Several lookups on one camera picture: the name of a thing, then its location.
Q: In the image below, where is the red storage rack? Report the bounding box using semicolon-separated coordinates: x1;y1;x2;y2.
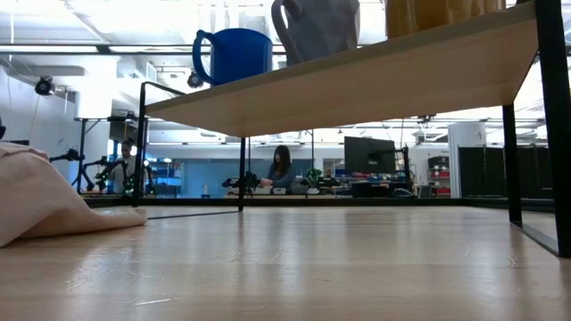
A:
427;155;451;197

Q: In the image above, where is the person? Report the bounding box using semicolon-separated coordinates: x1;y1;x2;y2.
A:
109;138;137;195
260;144;297;193

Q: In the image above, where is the pink cloth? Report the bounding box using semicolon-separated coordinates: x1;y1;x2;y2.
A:
0;141;148;249

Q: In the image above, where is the grey ceramic mug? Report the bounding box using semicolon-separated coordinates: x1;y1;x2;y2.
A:
270;0;361;67

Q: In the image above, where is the white pillar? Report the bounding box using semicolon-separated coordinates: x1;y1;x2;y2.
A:
448;121;487;199

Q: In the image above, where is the blue ceramic mug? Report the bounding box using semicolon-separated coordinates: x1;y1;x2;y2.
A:
192;28;274;87

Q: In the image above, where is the black computer monitor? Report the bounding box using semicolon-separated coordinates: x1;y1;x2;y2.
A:
343;136;397;176

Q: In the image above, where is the green potted plant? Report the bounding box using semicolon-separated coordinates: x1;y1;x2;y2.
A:
305;167;323;189

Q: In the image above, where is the yellow speckled ceramic mug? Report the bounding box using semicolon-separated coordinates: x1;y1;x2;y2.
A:
385;0;508;40

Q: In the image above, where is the black room partition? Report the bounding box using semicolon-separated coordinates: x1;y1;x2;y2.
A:
458;145;554;200

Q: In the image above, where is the dark overhead rail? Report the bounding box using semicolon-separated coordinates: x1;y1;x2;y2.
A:
0;43;286;55

